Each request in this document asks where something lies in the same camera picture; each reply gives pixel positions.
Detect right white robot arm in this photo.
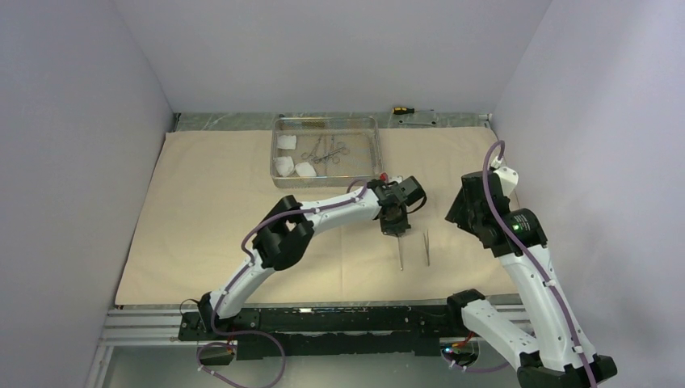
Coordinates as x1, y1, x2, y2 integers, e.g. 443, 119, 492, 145
444, 167, 618, 387

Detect thin steel tweezers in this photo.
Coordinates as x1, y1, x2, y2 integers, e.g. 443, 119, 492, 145
396, 236, 404, 271

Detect flat metal wrench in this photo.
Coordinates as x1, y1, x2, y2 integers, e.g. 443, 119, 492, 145
397, 120, 437, 128

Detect white gauze pad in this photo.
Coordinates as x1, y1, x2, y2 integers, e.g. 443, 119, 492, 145
295, 162, 317, 178
276, 135, 297, 150
274, 156, 295, 177

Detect surgical forceps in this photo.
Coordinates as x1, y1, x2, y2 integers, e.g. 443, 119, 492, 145
300, 136, 323, 160

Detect beige cloth wrap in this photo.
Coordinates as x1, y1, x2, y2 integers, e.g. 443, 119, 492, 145
115, 127, 523, 307

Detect wire mesh instrument tray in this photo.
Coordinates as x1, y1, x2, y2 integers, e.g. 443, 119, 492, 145
270, 116, 384, 188

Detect white gauze pad lower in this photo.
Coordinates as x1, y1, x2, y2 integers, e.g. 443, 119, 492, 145
295, 162, 317, 178

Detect white gauze pad left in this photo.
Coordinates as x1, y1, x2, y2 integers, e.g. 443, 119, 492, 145
274, 156, 295, 177

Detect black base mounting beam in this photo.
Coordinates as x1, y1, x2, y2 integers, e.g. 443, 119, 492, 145
178, 302, 472, 361

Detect white gauze pad upper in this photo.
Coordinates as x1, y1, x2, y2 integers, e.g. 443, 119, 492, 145
276, 135, 297, 150

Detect surgical scissors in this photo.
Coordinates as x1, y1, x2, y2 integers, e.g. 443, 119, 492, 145
313, 146, 351, 164

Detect yellow handled screwdriver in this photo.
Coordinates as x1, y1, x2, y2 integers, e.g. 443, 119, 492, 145
392, 107, 433, 116

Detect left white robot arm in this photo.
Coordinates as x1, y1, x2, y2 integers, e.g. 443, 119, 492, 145
198, 176, 427, 340

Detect aluminium frame rail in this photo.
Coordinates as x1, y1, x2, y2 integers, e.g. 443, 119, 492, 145
84, 306, 536, 388

